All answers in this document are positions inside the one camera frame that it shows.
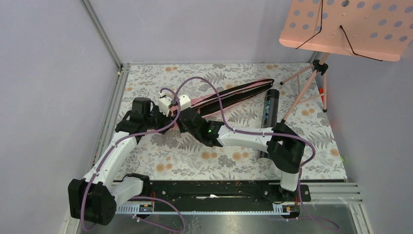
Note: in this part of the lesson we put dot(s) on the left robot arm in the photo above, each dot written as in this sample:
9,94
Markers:
93,198

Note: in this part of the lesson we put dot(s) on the floral patterned table mat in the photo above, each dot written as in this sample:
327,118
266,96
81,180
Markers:
224,122

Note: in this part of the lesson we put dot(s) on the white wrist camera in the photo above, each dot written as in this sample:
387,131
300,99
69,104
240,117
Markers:
164,104
184,102

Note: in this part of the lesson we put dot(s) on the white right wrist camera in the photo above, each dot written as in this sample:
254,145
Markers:
184,102

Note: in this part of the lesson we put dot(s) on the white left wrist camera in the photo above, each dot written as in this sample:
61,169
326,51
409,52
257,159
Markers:
164,104

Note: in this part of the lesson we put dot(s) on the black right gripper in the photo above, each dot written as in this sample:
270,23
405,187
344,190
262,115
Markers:
182,129

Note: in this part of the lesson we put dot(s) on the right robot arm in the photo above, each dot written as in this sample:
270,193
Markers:
280,143

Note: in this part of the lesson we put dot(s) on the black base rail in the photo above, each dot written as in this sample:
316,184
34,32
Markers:
215,196

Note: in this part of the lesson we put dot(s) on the pink sport racket bag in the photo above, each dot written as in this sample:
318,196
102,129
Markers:
209,104

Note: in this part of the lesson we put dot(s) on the pink perforated music stand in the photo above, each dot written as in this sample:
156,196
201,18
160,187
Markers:
379,30

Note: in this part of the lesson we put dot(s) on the black shuttlecock tube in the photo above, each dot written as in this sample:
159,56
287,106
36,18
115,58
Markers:
270,117

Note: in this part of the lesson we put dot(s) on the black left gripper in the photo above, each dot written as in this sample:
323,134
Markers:
166,119

